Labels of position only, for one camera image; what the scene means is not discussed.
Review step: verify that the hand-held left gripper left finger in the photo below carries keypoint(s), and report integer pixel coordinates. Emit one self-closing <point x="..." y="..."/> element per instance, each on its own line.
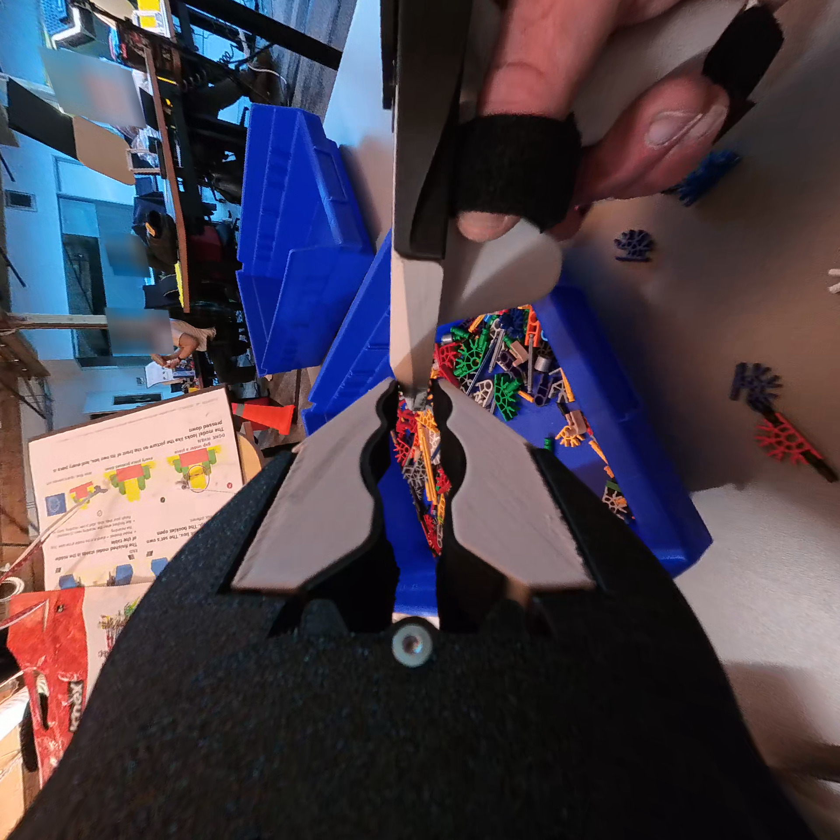
<point x="308" y="525"/>

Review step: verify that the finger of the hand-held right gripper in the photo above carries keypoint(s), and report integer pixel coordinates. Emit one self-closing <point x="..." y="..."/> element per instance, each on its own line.
<point x="417" y="315"/>

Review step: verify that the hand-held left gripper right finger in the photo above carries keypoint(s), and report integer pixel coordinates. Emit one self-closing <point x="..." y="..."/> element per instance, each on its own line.
<point x="518" y="518"/>

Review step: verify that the pile of colourful toy pieces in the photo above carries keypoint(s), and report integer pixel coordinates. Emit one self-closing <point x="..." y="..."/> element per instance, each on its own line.
<point x="499" y="367"/>

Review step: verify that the blue plastic bin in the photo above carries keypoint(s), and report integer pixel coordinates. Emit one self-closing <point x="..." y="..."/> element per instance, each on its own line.
<point x="643" y="472"/>

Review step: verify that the blue toy connector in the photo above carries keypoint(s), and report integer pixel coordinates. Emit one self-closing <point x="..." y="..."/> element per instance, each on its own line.
<point x="634" y="245"/>
<point x="705" y="178"/>
<point x="754" y="384"/>

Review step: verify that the red connector with black rod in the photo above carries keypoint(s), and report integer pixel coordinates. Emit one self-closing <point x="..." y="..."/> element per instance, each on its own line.
<point x="784" y="439"/>

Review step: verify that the toy rod and connector assembly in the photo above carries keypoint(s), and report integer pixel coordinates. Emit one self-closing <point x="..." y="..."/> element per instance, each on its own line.
<point x="835" y="279"/>

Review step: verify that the person's right hand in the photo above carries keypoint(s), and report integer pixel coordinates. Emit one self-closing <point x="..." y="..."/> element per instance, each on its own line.
<point x="538" y="59"/>

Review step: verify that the orange traffic cone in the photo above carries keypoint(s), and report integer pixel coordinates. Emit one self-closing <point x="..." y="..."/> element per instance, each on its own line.
<point x="269" y="415"/>

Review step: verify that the empty blue divided bin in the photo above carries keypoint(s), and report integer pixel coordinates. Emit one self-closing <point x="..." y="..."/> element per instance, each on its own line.
<point x="302" y="229"/>

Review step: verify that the white instruction sheet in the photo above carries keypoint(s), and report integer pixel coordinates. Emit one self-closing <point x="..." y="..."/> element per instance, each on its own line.
<point x="131" y="525"/>

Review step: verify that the long wooden workbench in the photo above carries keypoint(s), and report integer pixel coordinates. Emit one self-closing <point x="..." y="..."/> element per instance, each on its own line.
<point x="172" y="197"/>

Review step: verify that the brown cardboard sheet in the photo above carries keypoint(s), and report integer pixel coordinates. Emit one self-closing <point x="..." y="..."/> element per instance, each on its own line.
<point x="102" y="151"/>

